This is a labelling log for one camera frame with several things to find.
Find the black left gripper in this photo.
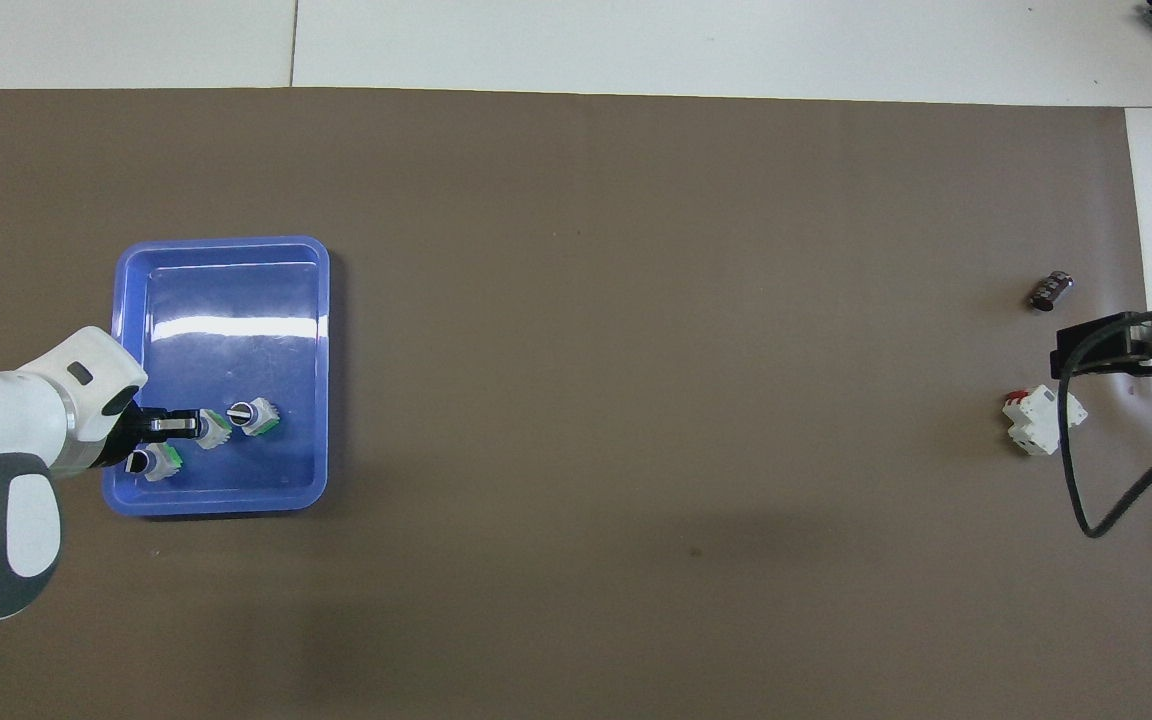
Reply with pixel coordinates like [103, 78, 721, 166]
[94, 398, 204, 473]

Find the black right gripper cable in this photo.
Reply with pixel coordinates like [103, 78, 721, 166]
[1057, 308, 1152, 540]

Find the blue plastic tray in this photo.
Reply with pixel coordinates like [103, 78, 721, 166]
[101, 236, 331, 518]

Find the orange-based rotary switch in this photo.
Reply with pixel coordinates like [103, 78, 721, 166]
[194, 407, 233, 452]

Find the white circuit breaker red lever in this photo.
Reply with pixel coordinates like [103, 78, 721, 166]
[1001, 384, 1089, 458]

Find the brown table mat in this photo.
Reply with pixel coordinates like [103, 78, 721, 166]
[0, 88, 1152, 720]

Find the green-based rotary switch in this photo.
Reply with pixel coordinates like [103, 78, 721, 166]
[124, 441, 185, 484]
[227, 397, 283, 439]

